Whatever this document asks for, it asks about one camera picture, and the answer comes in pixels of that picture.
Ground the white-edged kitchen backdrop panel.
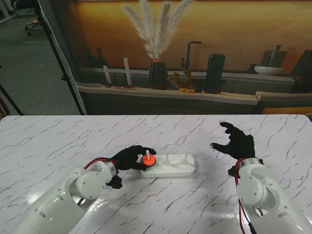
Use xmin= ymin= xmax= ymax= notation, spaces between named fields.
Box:
xmin=39 ymin=0 xmax=312 ymax=115

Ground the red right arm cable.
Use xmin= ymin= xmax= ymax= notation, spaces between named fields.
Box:
xmin=234 ymin=158 xmax=256 ymax=234

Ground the office chair with orange seat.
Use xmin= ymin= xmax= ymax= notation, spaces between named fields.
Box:
xmin=24 ymin=17 xmax=42 ymax=36

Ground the brown plush toy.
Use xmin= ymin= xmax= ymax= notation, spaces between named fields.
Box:
xmin=167 ymin=69 xmax=195 ymax=90

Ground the red left arm cable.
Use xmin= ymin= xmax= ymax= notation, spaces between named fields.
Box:
xmin=84 ymin=157 xmax=115 ymax=170

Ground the dark teal box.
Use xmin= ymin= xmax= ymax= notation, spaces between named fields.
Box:
xmin=290 ymin=50 xmax=312 ymax=94

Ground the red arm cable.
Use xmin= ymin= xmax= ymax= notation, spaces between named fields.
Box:
xmin=84 ymin=157 xmax=115 ymax=170
xmin=234 ymin=158 xmax=256 ymax=234

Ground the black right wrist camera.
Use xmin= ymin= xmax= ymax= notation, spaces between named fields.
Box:
xmin=228 ymin=165 xmax=241 ymax=177

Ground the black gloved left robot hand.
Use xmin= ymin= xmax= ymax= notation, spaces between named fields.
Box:
xmin=112 ymin=145 xmax=157 ymax=171

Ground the white pampas grass bunch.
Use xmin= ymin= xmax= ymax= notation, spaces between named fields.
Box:
xmin=123 ymin=0 xmax=195 ymax=61

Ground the white bowl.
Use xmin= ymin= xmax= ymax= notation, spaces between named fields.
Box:
xmin=253 ymin=65 xmax=285 ymax=76

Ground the small orange ring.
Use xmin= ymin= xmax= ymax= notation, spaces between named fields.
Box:
xmin=141 ymin=156 xmax=156 ymax=166

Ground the tall black cylinder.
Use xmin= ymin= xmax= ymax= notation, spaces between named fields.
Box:
xmin=204 ymin=53 xmax=226 ymax=95

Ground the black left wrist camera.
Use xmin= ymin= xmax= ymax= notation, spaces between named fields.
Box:
xmin=105 ymin=175 xmax=123 ymax=190

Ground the black tripod stand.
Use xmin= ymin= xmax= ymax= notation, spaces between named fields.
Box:
xmin=31 ymin=0 xmax=86 ymax=115
xmin=0 ymin=84 xmax=25 ymax=116

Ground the black kitchen faucet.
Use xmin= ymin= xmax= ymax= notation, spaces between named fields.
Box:
xmin=180 ymin=40 xmax=202 ymax=71

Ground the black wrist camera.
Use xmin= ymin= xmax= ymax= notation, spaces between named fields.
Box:
xmin=105 ymin=175 xmax=123 ymax=190
xmin=228 ymin=165 xmax=241 ymax=177

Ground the wooden board with red pieces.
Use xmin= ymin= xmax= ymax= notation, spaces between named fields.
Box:
xmin=104 ymin=84 xmax=138 ymax=90

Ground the white three-rod Hanoi tower base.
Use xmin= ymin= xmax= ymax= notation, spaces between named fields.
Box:
xmin=140 ymin=149 xmax=195 ymax=178

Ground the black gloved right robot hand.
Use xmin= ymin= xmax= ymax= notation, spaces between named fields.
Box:
xmin=210 ymin=121 xmax=256 ymax=161

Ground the tall white candle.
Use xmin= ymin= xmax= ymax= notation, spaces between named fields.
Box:
xmin=123 ymin=57 xmax=133 ymax=86

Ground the short white candle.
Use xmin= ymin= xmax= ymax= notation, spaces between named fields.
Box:
xmin=102 ymin=65 xmax=112 ymax=85

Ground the black ribbed vase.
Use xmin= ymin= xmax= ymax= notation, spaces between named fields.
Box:
xmin=148 ymin=61 xmax=169 ymax=90

